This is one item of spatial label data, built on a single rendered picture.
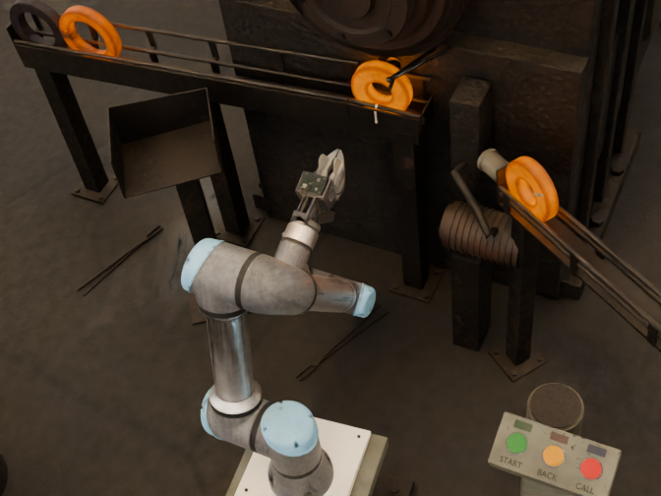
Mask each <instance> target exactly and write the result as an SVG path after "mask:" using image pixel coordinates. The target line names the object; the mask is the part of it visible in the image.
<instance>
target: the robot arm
mask: <svg viewBox="0 0 661 496"><path fill-rule="evenodd" d="M332 167H333V173H332V174H331V175H330V178H329V172H330V170H331V169H332ZM302 178H303V179H302ZM301 180H302V181H301ZM300 182H301V183H300ZM299 185H300V186H299ZM344 188H345V168H344V157H343V154H342V151H341V150H339V149H337V150H335V151H333V152H332V153H330V154H329V155H328V156H326V155H320V157H319V167H318V169H317V170H316V171H315V172H313V173H312V172H308V171H306V172H305V171H303V173H302V175H301V178H300V180H299V182H298V185H297V187H296V189H295V191H296V193H297V195H298V196H299V198H300V200H301V202H300V204H299V207H298V209H297V211H294V212H293V214H292V218H291V220H290V223H289V224H288V225H287V227H286V229H285V231H284V232H282V238H281V241H280V243H279V245H278V247H277V250H276V252H275V254H274V257H272V256H269V255H266V254H262V253H259V252H256V251H252V250H249V249H246V248H243V247H239V246H236V245H233V244H230V243H227V242H225V241H224V240H216V239H212V238H206V239H203V240H201V241H200V242H199V243H197V244H196V245H195V247H194V248H193V249H192V250H191V252H190V254H189V255H188V257H187V259H186V262H185V264H184V267H183V270H182V275H181V283H182V286H183V288H184V289H185V290H188V292H190V293H191V292H193V293H195V294H196V299H197V306H198V309H199V310H200V312H201V313H202V314H204V315H205V316H206V317H207V325H208V333H209V341H210V356H211V364H212V371H213V378H214V385H213V386H212V387H211V388H210V389H209V391H208V392H207V394H206V396H205V398H204V400H203V404H202V406H203V408H202V409H201V421H202V424H203V427H204V429H205V430H206V431H207V432H208V433H209V434H211V435H212V436H214V437H215V438H217V439H219V440H222V441H227V442H229V443H232V444H234V445H237V446H240V447H242V448H245V449H247V450H250V451H252V452H255V453H257V454H260V455H262V456H265V457H267V458H270V465H269V469H268V479H269V483H270V488H271V490H272V492H273V493H274V494H275V496H324V495H325V494H326V493H327V491H328V490H329V489H330V487H331V484H332V480H333V467H332V462H331V458H330V456H329V455H328V453H327V452H326V451H325V450H324V449H323V448H322V447H321V444H320V439H319V429H318V425H317V422H316V420H315V418H314V416H313V414H312V413H311V411H310V410H309V409H308V408H307V407H306V406H304V405H303V404H301V403H298V402H294V401H282V403H279V402H277V403H272V402H270V401H267V400H264V399H263V395H262V389H261V386H260V384H259V383H258V382H257V381H256V380H254V374H253V363H252V352H251V343H250V332H249V321H248V311H249V312H253V313H258V314H266V315H293V316H296V315H302V314H304V313H306V312H308V311H320V312H342V313H348V314H351V315H353V316H358V317H362V318H365V317H367V316H368V315H369V314H370V313H371V311H372V309H373V307H374V304H375V300H376V291H375V289H374V288H373V287H372V286H369V285H366V284H364V283H363V282H362V283H360V282H357V281H354V280H351V279H345V278H342V277H339V276H335V275H332V274H329V273H326V272H323V271H320V270H316V269H313V268H311V267H310V266H309V265H308V264H307V263H308V260H309V258H310V256H311V253H312V251H313V249H314V247H315V244H316V242H317V240H318V237H319V232H320V229H321V227H320V226H319V224H321V223H326V222H330V221H333V218H334V214H335V212H333V211H330V209H333V208H334V206H333V205H334V204H335V202H336V201H339V199H340V197H341V195H342V193H343V191H344Z"/></svg>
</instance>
